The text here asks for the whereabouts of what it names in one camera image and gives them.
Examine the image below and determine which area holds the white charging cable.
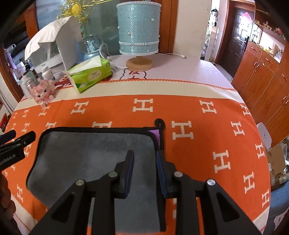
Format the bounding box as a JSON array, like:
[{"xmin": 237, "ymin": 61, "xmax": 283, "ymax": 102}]
[{"xmin": 99, "ymin": 43, "xmax": 127, "ymax": 69}]

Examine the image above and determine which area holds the silver capped jar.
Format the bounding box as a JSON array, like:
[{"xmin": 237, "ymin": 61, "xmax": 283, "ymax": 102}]
[{"xmin": 21, "ymin": 77, "xmax": 38, "ymax": 100}]

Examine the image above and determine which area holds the blue table lamp wooden base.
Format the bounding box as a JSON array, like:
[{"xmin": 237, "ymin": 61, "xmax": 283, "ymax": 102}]
[{"xmin": 116, "ymin": 2, "xmax": 162, "ymax": 72}]

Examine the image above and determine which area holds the wooden cabinet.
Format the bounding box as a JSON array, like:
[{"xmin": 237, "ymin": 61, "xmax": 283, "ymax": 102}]
[{"xmin": 231, "ymin": 40, "xmax": 289, "ymax": 148}]

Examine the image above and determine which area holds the grey towel with black edge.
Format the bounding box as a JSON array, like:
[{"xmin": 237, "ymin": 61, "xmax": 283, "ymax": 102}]
[{"xmin": 26, "ymin": 118, "xmax": 168, "ymax": 233}]

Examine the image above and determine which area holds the person's left hand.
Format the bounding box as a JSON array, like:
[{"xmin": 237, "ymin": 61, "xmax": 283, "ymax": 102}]
[{"xmin": 0, "ymin": 174, "xmax": 17, "ymax": 218}]

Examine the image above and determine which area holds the orange printed blanket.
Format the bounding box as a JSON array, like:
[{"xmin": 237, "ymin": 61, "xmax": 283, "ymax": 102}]
[{"xmin": 4, "ymin": 80, "xmax": 272, "ymax": 235}]

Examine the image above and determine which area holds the gold flower ornament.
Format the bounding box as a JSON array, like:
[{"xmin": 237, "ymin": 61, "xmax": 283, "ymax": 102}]
[{"xmin": 56, "ymin": 0, "xmax": 92, "ymax": 23}]

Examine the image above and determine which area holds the white printed tablecloth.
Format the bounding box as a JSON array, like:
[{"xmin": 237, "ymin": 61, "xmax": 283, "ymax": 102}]
[{"xmin": 106, "ymin": 54, "xmax": 236, "ymax": 91}]

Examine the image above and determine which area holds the white lamp cable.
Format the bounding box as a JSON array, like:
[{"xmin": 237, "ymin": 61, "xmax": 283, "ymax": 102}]
[{"xmin": 156, "ymin": 53, "xmax": 188, "ymax": 60}]

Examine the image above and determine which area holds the white paper bag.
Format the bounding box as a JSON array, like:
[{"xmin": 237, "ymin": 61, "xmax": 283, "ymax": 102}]
[{"xmin": 24, "ymin": 17, "xmax": 83, "ymax": 72}]

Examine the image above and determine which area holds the white shelf rack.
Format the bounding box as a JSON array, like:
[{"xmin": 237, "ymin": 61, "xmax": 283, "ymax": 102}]
[{"xmin": 204, "ymin": 25, "xmax": 219, "ymax": 62}]

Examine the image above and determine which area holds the white pill bottle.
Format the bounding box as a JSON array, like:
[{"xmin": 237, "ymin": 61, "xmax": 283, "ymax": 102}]
[{"xmin": 41, "ymin": 66, "xmax": 55, "ymax": 81}]

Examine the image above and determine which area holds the dark brown door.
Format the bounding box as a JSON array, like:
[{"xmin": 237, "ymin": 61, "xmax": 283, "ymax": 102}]
[{"xmin": 222, "ymin": 7, "xmax": 251, "ymax": 66}]

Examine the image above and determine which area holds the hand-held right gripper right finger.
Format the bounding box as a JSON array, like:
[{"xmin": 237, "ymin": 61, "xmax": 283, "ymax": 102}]
[{"xmin": 156, "ymin": 151, "xmax": 260, "ymax": 235}]

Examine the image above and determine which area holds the white chair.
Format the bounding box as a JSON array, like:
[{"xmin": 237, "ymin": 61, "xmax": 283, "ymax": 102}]
[{"xmin": 256, "ymin": 122, "xmax": 273, "ymax": 150}]

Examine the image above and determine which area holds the green tissue pack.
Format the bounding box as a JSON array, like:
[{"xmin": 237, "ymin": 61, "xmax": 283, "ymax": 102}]
[{"xmin": 62, "ymin": 55, "xmax": 113, "ymax": 94}]

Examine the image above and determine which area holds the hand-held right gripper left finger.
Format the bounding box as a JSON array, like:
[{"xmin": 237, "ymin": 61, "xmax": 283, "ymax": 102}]
[{"xmin": 29, "ymin": 150, "xmax": 135, "ymax": 235}]

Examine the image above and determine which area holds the pink plush toy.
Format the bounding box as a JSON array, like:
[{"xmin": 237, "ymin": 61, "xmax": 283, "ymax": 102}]
[{"xmin": 30, "ymin": 79, "xmax": 56, "ymax": 107}]

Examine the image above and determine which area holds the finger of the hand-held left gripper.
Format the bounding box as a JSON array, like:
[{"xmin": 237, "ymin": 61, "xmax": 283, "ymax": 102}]
[
  {"xmin": 14, "ymin": 131, "xmax": 37, "ymax": 148},
  {"xmin": 0, "ymin": 129, "xmax": 17, "ymax": 145}
]

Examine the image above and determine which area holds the cardboard box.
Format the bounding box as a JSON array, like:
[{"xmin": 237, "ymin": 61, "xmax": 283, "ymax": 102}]
[{"xmin": 265, "ymin": 142, "xmax": 289, "ymax": 191}]

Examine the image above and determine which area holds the glass snow globe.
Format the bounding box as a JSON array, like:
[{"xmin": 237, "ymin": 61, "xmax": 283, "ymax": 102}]
[{"xmin": 77, "ymin": 34, "xmax": 105, "ymax": 62}]

